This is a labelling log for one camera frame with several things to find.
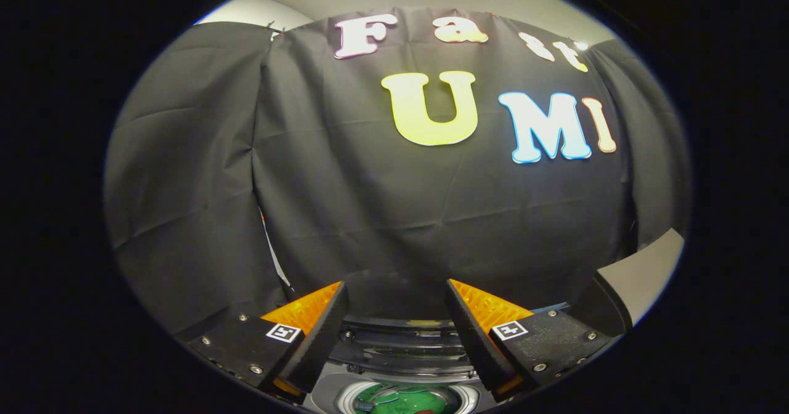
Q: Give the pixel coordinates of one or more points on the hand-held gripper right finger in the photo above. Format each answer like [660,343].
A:
[471,334]

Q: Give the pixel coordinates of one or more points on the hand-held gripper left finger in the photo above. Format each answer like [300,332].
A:
[320,334]

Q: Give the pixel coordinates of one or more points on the dark grey washing machine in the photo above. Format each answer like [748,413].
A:
[330,389]

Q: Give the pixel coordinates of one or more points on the green polo shirt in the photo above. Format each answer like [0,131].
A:
[400,401]

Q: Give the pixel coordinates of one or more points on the black backdrop cloth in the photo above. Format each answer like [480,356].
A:
[370,204]

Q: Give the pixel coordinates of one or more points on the grey cabinet with dark frame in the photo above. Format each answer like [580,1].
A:
[647,272]

